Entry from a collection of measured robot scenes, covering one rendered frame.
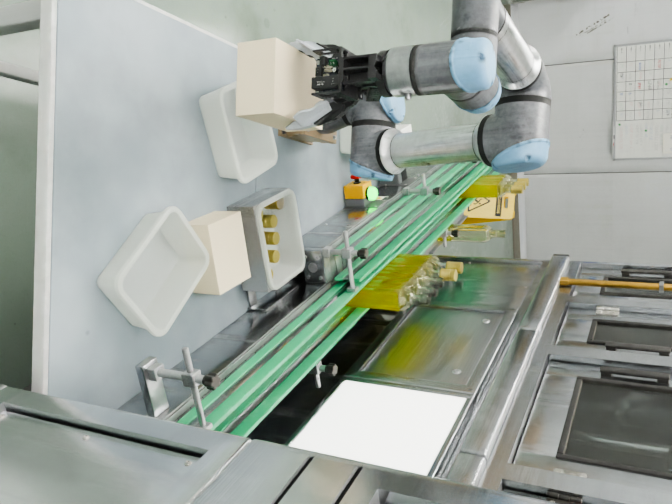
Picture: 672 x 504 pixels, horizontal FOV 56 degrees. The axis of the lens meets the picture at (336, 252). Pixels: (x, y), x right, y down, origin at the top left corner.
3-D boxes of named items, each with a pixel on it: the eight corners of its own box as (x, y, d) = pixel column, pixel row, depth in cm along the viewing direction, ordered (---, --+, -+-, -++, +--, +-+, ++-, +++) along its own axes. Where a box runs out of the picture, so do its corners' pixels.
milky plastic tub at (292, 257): (243, 291, 160) (272, 293, 155) (227, 206, 152) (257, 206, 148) (280, 266, 174) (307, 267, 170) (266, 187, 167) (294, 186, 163)
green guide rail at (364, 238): (330, 255, 172) (357, 257, 168) (330, 252, 172) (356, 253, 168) (491, 132, 316) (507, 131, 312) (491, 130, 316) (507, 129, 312)
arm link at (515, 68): (557, 57, 140) (507, -44, 96) (555, 106, 139) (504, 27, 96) (504, 62, 145) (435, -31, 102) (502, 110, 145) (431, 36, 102)
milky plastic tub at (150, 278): (78, 282, 117) (112, 285, 113) (142, 200, 130) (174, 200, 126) (129, 338, 128) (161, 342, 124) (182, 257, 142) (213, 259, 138)
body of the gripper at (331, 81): (308, 48, 99) (378, 38, 93) (334, 62, 107) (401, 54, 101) (307, 97, 99) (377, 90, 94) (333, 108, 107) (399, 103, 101)
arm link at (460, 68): (497, 98, 95) (481, 82, 87) (427, 104, 100) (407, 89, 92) (499, 46, 95) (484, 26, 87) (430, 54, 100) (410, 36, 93)
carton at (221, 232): (193, 292, 143) (220, 295, 140) (180, 224, 139) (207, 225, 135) (225, 275, 153) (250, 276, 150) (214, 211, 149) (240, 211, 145)
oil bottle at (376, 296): (338, 306, 178) (409, 312, 168) (335, 288, 176) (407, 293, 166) (347, 298, 183) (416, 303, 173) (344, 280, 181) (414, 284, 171)
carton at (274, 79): (237, 43, 105) (275, 37, 101) (289, 67, 119) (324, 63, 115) (235, 115, 105) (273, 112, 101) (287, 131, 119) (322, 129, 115)
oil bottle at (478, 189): (453, 198, 268) (521, 198, 255) (452, 185, 266) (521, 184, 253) (457, 194, 272) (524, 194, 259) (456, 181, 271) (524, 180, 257)
